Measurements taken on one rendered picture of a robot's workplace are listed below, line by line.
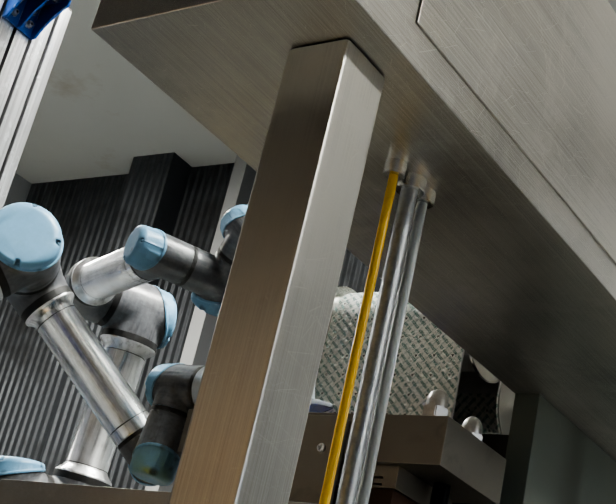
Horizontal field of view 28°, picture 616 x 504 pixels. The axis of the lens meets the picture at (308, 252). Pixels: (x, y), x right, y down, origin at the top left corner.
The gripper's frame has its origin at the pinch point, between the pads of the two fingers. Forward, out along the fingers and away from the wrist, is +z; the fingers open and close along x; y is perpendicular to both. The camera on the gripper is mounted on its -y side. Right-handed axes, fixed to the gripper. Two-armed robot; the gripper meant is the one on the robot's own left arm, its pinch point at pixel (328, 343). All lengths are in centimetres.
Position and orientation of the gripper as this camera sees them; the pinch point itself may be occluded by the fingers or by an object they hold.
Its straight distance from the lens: 196.5
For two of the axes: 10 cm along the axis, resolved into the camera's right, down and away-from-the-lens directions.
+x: 5.4, 4.4, 7.2
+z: 4.9, 5.3, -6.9
